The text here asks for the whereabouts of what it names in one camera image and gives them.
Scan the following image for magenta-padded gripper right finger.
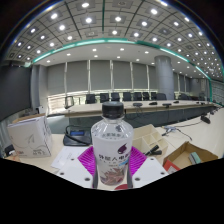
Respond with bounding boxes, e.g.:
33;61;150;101
127;145;169;189

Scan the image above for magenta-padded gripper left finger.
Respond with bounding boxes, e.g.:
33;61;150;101
54;145;99;189

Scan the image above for clear bottle with black cap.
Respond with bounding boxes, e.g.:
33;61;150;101
90;101;135;186

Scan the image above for black clip tool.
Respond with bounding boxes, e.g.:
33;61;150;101
143;143;163;157

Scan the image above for brown cardboard box red-edged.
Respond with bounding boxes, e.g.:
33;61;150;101
162;140;219;174

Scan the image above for beige divided organizer box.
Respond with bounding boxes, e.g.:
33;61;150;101
131;123;170;166

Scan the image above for teal eraser block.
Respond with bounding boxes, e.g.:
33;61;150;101
188;151;202;165

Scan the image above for large white cardboard box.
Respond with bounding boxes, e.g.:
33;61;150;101
7;115;54;158

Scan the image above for black table microphone unit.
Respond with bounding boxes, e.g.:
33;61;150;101
200;114;212;125

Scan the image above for row of black office chairs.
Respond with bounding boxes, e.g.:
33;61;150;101
84;92;208;103

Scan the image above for group of round ceiling lights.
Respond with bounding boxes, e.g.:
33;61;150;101
6;0;224;78

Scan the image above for grey tangled cable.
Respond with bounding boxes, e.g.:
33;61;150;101
162;125;193;141

